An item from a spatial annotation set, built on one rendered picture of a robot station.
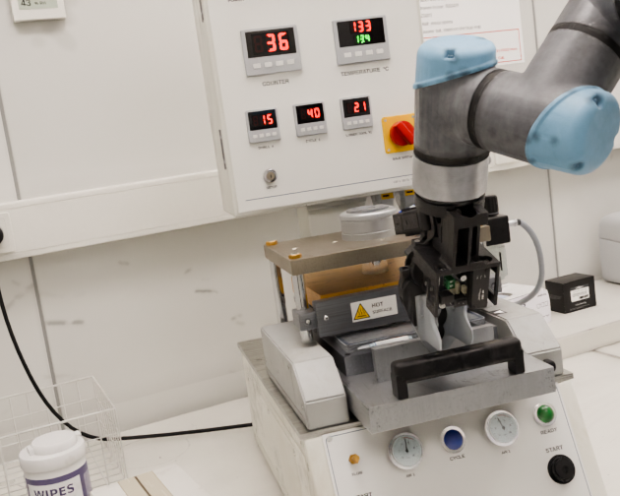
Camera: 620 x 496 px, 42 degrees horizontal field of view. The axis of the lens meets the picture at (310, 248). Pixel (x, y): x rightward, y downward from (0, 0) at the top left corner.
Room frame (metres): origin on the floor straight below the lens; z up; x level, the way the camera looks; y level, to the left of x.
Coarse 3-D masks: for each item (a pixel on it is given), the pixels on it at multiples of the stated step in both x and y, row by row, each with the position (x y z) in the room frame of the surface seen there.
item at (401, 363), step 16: (432, 352) 0.85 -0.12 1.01; (448, 352) 0.85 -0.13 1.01; (464, 352) 0.85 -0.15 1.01; (480, 352) 0.85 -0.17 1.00; (496, 352) 0.85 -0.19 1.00; (512, 352) 0.86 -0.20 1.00; (400, 368) 0.83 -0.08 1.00; (416, 368) 0.83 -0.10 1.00; (432, 368) 0.84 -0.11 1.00; (448, 368) 0.84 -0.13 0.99; (464, 368) 0.85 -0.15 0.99; (512, 368) 0.87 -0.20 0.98; (400, 384) 0.83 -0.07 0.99
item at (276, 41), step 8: (264, 32) 1.20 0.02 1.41; (272, 32) 1.21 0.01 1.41; (280, 32) 1.21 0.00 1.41; (256, 40) 1.20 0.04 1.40; (264, 40) 1.20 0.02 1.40; (272, 40) 1.21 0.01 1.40; (280, 40) 1.21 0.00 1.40; (288, 40) 1.21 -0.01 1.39; (256, 48) 1.20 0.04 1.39; (264, 48) 1.20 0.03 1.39; (272, 48) 1.21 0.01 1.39; (280, 48) 1.21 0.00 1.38; (288, 48) 1.21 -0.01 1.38
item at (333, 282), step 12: (360, 264) 1.18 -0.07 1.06; (372, 264) 1.09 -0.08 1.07; (384, 264) 1.09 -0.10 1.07; (396, 264) 1.14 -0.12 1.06; (312, 276) 1.14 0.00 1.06; (324, 276) 1.12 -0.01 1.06; (336, 276) 1.11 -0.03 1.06; (348, 276) 1.10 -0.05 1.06; (360, 276) 1.09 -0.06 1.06; (372, 276) 1.08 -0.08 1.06; (384, 276) 1.07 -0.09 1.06; (396, 276) 1.05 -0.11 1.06; (312, 288) 1.05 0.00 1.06; (324, 288) 1.04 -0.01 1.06; (336, 288) 1.03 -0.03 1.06; (348, 288) 1.01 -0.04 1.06; (360, 288) 1.01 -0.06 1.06; (372, 288) 1.01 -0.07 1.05; (312, 300) 1.04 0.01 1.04
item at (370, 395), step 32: (384, 352) 0.90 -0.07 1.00; (416, 352) 0.91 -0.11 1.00; (352, 384) 0.90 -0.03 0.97; (384, 384) 0.89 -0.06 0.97; (416, 384) 0.87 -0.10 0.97; (448, 384) 0.86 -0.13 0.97; (480, 384) 0.85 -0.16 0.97; (512, 384) 0.86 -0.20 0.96; (544, 384) 0.87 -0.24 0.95; (384, 416) 0.82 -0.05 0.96; (416, 416) 0.83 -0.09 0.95
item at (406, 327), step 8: (472, 312) 1.02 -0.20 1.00; (376, 328) 1.01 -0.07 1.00; (384, 328) 1.00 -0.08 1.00; (392, 328) 1.00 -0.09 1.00; (400, 328) 0.99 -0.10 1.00; (408, 328) 0.99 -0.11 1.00; (336, 336) 1.00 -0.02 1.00; (344, 336) 0.99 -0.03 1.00; (352, 336) 0.99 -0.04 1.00; (360, 336) 0.98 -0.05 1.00; (368, 336) 0.98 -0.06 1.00; (376, 336) 0.97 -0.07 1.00; (384, 336) 0.97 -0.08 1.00; (392, 336) 0.96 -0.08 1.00
